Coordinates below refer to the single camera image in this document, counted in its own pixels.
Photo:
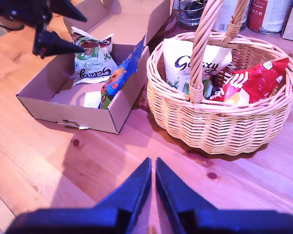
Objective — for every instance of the red and white can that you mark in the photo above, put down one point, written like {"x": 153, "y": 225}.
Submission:
{"x": 271, "y": 14}

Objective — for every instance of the blue Terry's orange egg bag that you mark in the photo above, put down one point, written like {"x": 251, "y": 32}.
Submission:
{"x": 117, "y": 78}

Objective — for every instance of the white Galaxy truffle egg bag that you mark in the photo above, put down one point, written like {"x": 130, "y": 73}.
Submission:
{"x": 178, "y": 63}

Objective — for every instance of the round dark wooden coaster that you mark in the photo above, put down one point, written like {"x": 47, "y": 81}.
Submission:
{"x": 169, "y": 25}

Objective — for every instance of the red chocolate egg bag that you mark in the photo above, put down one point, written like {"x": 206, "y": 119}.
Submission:
{"x": 256, "y": 83}

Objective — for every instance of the white paper label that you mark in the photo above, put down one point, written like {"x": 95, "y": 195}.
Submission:
{"x": 92, "y": 99}

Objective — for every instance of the white can with red band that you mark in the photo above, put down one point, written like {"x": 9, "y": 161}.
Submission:
{"x": 224, "y": 14}

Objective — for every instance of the brown cardboard box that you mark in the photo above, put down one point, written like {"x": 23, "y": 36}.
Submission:
{"x": 70, "y": 114}

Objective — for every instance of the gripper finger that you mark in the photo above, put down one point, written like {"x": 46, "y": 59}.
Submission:
{"x": 134, "y": 195}
{"x": 68, "y": 11}
{"x": 53, "y": 46}
{"x": 175, "y": 195}

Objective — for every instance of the green white Galaxy egg bag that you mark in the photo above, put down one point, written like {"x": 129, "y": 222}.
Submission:
{"x": 92, "y": 65}

